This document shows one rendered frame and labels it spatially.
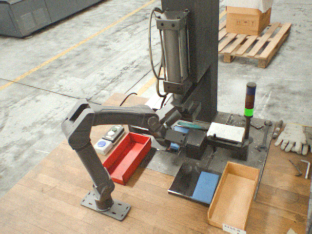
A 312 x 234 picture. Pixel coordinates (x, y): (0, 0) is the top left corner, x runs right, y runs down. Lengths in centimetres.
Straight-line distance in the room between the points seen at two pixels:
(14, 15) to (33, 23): 39
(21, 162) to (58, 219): 186
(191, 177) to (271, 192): 30
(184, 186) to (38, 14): 548
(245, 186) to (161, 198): 33
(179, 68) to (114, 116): 31
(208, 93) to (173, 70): 35
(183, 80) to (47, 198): 73
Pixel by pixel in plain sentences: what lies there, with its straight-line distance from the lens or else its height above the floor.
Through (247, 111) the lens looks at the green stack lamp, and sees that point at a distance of 127.
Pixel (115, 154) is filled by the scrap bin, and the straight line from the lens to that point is 132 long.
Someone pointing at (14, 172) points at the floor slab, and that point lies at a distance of 297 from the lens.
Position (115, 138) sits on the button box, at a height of 92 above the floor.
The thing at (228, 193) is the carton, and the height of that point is 91.
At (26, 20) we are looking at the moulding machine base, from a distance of 614.
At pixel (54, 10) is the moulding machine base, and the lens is 655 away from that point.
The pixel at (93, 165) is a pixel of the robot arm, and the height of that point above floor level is 114.
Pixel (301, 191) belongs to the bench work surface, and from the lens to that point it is 123.
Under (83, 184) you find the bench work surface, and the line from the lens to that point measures 129.
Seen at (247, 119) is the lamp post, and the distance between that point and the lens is 131.
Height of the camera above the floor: 182
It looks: 36 degrees down
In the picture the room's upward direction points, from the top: 8 degrees counter-clockwise
